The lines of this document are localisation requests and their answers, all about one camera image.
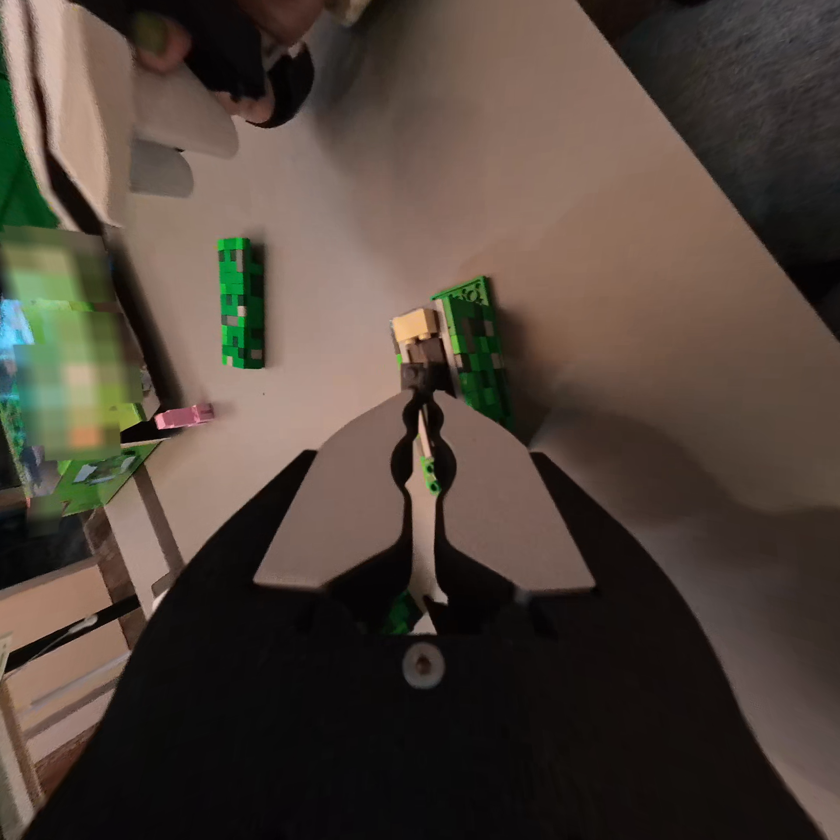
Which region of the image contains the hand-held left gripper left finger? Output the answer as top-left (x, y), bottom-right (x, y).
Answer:
top-left (252, 390), bottom-right (425, 595)

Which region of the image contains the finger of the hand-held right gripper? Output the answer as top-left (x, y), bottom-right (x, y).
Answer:
top-left (129, 138), bottom-right (196, 198)
top-left (134, 68), bottom-right (240, 160)

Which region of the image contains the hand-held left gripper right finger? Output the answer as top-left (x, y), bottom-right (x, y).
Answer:
top-left (425, 392), bottom-right (598, 597)

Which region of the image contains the green lego model with tan parts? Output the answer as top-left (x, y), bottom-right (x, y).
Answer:
top-left (379, 276), bottom-right (517, 636)

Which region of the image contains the green lego box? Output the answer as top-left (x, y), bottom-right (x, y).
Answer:
top-left (0, 0), bottom-right (165, 521)

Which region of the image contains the green pixelated lego block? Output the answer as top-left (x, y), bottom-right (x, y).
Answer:
top-left (217, 237), bottom-right (267, 370)

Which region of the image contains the pink lego piece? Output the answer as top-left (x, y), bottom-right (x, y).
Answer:
top-left (155, 403), bottom-right (215, 431)

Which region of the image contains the person's right hand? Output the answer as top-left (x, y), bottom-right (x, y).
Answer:
top-left (222, 0), bottom-right (343, 127)

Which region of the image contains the white table leg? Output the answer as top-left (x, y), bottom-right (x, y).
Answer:
top-left (104, 453), bottom-right (189, 608)

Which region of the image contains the beige wooden cabinet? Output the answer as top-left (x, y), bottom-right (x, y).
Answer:
top-left (0, 505), bottom-right (149, 840)

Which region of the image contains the grey sofa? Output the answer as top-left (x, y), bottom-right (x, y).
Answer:
top-left (613, 0), bottom-right (840, 316)

